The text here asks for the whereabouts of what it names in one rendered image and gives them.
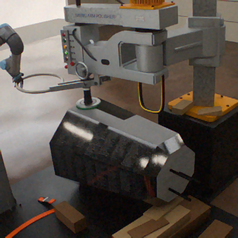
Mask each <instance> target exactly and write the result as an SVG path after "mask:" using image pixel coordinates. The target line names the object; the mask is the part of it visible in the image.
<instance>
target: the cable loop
mask: <svg viewBox="0 0 238 238"><path fill-rule="evenodd" d="M138 93H139V102H140V105H141V107H142V109H144V110H145V111H146V112H148V113H152V114H161V113H162V111H163V110H164V106H165V75H164V74H163V75H161V82H160V109H159V110H154V109H150V108H147V107H146V106H145V104H144V102H143V94H142V83H141V82H138Z"/></svg>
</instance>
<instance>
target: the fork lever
mask: <svg viewBox="0 0 238 238"><path fill-rule="evenodd" d="M99 79H100V85H103V82H104V81H111V80H112V78H111V77H109V76H100V77H99ZM97 84H98V83H97V82H96V81H95V82H94V80H90V81H83V82H81V81H80V80H74V81H68V82H61V83H58V85H59V86H53V87H49V88H50V90H51V92H54V91H60V90H68V89H75V88H83V87H91V86H95V85H96V86H97Z"/></svg>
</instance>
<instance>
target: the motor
mask: <svg viewBox="0 0 238 238"><path fill-rule="evenodd" d="M164 1H165V0H129V2H130V4H126V5H123V4H121V6H119V8H120V9H147V10H156V9H159V8H163V7H167V6H172V5H175V3H173V2H164Z"/></svg>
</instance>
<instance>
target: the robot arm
mask: <svg viewBox="0 0 238 238"><path fill-rule="evenodd" d="M5 43H7V44H8V46H9V47H10V52H11V53H12V54H11V55H10V56H9V57H8V58H6V59H3V60H2V61H0V67H1V69H2V70H6V71H7V72H8V74H10V75H11V77H12V80H13V82H14V83H15V86H14V87H16V83H20V88H22V89H23V78H22V76H24V74H23V73H21V72H20V66H21V55H22V53H23V51H24V45H23V41H22V39H21V37H20V36H19V35H18V34H17V33H16V32H15V31H14V30H13V28H12V27H11V26H10V25H9V24H7V23H3V24H1V25H0V47H1V45H3V44H5Z"/></svg>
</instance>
